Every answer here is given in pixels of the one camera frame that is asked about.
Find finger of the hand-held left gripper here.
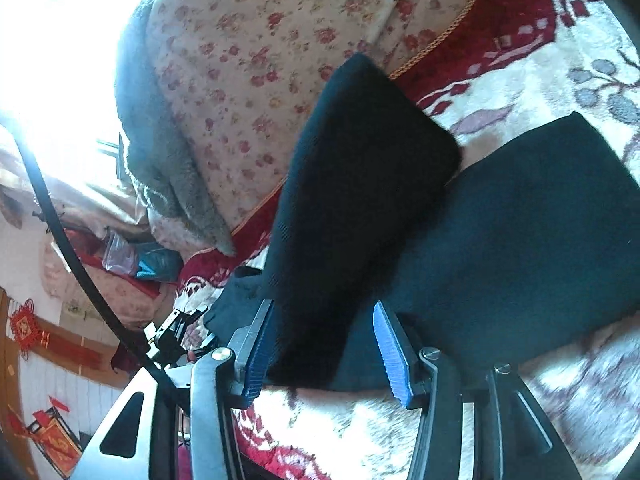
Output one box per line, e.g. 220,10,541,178
144,305,217,367

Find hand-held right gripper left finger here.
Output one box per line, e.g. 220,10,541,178
70,300,276,480

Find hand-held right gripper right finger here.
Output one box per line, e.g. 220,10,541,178
372,301,583,480

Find black pants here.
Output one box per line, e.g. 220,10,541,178
204,52,640,392

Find pink floral pillow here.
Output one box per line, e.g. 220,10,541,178
42,240,177,332

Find blue packet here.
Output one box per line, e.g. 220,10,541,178
135,249,182,282

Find clear plastic bag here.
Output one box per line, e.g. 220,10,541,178
102,232,140,277

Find grey fleece cloth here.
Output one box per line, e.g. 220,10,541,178
114,0,237,256

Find peach satin cloth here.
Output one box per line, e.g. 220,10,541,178
0,125,151,243

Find beige floral quilt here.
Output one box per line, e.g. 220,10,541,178
142,0,483,231

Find red and cream patterned blanket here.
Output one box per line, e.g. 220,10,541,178
172,0,640,480

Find black cable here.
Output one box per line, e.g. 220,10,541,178
0,112,193,480

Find red knot wall ornament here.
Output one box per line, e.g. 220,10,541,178
9,299,51,362

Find red and gold wall hanging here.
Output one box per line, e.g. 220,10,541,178
15,395,84,477

